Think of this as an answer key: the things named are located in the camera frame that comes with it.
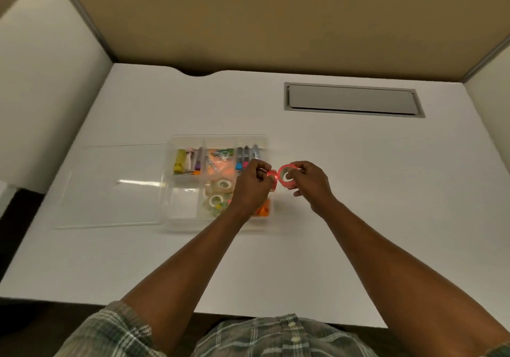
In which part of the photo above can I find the person's left hand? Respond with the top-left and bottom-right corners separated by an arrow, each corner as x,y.
231,159 -> 278,218

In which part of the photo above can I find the person's right hand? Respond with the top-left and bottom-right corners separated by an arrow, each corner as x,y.
286,161 -> 335,215

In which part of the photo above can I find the person's right forearm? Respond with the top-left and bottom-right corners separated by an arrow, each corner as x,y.
317,197 -> 510,357

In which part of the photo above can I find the person's left forearm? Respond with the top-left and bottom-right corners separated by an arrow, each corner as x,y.
121,203 -> 257,355

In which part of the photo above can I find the clear plastic organizer box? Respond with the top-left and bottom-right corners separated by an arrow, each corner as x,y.
164,134 -> 276,232

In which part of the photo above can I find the clear plastic box lid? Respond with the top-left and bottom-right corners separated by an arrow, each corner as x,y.
53,143 -> 169,230

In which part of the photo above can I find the plaid shirt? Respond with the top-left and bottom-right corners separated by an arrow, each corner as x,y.
53,300 -> 510,357

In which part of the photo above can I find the white side divider panel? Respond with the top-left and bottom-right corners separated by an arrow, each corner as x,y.
0,0 -> 113,195

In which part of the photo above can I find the grey desk cable cover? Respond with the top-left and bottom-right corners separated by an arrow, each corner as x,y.
284,82 -> 426,119

